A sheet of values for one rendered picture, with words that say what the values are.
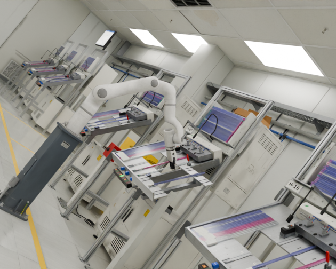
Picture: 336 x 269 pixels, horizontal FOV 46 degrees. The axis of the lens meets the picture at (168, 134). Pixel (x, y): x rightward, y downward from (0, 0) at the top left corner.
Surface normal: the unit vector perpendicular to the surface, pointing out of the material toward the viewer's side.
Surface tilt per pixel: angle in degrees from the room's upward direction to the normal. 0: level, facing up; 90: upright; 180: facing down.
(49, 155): 90
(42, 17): 90
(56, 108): 90
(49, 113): 90
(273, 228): 44
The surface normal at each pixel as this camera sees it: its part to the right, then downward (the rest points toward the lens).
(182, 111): 0.42, 0.26
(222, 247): -0.03, -0.95
